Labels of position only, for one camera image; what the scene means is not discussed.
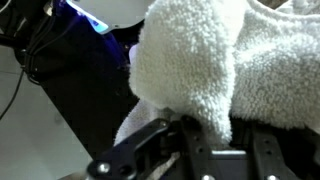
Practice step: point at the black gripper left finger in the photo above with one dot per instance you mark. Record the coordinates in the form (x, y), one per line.
(193, 150)

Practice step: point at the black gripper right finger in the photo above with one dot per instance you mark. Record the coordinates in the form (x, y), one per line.
(270, 153)

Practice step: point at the white terry towel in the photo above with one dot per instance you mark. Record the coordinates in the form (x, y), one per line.
(186, 60)

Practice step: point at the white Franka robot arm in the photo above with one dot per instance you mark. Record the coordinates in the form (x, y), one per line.
(113, 13)

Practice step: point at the black perforated mounting board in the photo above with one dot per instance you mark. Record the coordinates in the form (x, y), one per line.
(83, 100)

